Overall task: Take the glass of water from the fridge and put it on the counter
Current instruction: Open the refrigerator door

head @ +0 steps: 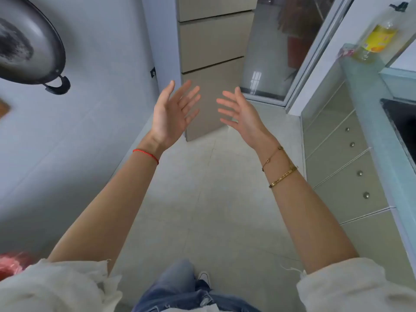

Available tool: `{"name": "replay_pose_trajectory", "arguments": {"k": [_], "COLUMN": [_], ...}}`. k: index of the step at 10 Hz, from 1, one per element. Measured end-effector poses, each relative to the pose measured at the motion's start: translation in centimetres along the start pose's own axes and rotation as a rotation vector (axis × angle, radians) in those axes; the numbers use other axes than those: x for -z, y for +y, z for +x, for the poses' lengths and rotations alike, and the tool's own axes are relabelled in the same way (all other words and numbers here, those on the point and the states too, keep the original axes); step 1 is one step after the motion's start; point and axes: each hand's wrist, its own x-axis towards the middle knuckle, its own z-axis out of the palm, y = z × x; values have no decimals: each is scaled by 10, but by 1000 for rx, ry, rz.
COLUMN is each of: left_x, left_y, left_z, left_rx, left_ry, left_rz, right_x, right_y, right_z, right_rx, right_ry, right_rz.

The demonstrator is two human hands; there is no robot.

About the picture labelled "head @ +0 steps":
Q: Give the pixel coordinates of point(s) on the person's right hand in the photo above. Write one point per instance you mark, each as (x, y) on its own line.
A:
(248, 121)

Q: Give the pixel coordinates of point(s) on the sliding glass door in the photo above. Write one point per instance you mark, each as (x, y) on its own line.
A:
(269, 45)

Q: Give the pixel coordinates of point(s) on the red plastic bag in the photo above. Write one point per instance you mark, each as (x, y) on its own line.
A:
(13, 264)

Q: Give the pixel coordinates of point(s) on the person's left forearm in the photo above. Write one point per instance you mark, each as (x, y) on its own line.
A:
(107, 207)

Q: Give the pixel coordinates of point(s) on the wooden cutting board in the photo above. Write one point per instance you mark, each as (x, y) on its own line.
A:
(3, 108)

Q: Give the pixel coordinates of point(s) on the oil bottle with yellow label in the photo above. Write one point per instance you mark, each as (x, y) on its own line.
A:
(378, 38)

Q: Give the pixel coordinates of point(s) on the beige refrigerator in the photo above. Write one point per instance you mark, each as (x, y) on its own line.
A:
(211, 38)

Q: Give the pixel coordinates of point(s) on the black cooktop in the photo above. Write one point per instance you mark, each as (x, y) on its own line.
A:
(404, 126)

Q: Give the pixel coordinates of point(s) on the person's left hand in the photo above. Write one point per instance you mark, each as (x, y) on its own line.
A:
(167, 120)

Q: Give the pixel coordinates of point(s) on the green countertop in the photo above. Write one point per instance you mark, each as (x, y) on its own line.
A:
(367, 94)

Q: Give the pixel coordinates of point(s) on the black wok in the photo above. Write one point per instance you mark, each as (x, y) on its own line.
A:
(32, 35)

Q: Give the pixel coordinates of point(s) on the blue jeans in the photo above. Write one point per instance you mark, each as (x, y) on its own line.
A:
(175, 289)

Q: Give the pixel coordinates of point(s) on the white sneaker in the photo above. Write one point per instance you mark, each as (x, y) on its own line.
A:
(204, 278)

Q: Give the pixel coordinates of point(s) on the person's right forearm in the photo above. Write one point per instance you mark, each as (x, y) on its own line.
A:
(302, 207)

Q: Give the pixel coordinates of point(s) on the small pink packet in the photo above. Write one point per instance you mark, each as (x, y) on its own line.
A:
(345, 53)

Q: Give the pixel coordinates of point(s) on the small dark wall plug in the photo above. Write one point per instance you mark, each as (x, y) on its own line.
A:
(153, 72)

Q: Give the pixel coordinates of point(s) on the white shirt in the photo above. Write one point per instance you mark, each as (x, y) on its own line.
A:
(48, 289)

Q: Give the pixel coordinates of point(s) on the grey drawer cabinet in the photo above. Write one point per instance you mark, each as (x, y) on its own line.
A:
(338, 165)

